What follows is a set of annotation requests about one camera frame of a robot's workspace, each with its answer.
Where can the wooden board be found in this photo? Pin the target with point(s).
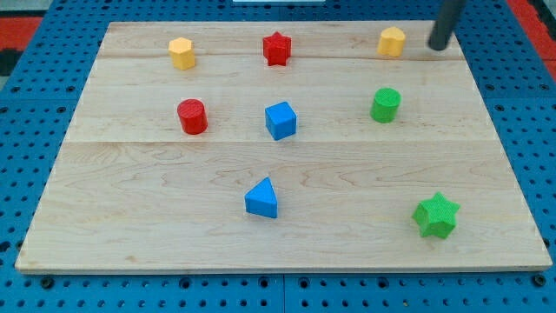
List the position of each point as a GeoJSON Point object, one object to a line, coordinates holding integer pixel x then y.
{"type": "Point", "coordinates": [131, 193]}

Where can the blue triangle block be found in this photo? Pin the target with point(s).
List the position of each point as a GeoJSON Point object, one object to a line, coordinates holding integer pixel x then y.
{"type": "Point", "coordinates": [261, 199]}

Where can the green star block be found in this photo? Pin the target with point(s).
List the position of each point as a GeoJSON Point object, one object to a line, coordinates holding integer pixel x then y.
{"type": "Point", "coordinates": [436, 216]}

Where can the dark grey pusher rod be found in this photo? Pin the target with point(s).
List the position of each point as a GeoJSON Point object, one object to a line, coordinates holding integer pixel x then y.
{"type": "Point", "coordinates": [449, 15]}

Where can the red star block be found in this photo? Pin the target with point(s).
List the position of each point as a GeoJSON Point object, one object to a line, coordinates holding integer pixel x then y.
{"type": "Point", "coordinates": [277, 49]}

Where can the yellow heart block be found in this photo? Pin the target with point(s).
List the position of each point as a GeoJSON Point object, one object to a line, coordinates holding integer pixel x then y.
{"type": "Point", "coordinates": [392, 42]}

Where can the yellow hexagon block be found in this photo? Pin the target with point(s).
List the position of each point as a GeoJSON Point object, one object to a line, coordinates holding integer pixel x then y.
{"type": "Point", "coordinates": [182, 53]}

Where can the blue cube block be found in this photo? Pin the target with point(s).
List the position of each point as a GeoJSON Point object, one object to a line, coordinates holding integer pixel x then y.
{"type": "Point", "coordinates": [280, 120]}

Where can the red cylinder block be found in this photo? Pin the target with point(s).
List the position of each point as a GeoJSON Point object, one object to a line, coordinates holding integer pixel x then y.
{"type": "Point", "coordinates": [192, 116]}

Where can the green cylinder block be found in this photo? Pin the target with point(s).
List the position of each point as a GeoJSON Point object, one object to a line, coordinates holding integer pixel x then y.
{"type": "Point", "coordinates": [385, 105]}

